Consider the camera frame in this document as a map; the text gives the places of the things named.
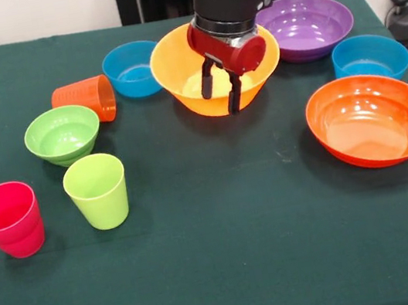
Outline crimson pink plastic cup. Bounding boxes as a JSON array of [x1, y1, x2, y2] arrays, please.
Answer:
[[0, 177, 49, 263]]

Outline purple plastic bowl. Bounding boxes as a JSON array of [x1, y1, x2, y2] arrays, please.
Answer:
[[251, 0, 361, 70]]

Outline green plastic cup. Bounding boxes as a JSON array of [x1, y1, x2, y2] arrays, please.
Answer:
[[59, 149, 134, 236]]

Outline dark green tablecloth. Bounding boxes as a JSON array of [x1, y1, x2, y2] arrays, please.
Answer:
[[0, 0, 408, 305]]

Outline orange-red plastic cup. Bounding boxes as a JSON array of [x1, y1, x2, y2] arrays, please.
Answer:
[[48, 73, 120, 131]]

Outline green plastic bowl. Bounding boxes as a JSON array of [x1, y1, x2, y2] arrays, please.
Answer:
[[19, 100, 107, 174]]

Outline red-orange plastic bowl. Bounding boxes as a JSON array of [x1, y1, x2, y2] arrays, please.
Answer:
[[300, 66, 408, 180]]

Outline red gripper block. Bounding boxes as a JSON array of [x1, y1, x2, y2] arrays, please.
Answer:
[[184, 12, 278, 122]]

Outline orange plastic bowl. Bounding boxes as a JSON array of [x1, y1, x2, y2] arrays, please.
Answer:
[[144, 8, 290, 126]]

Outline blue plastic bowl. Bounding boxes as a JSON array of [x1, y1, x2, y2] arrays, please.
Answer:
[[328, 27, 408, 91], [99, 37, 168, 104]]

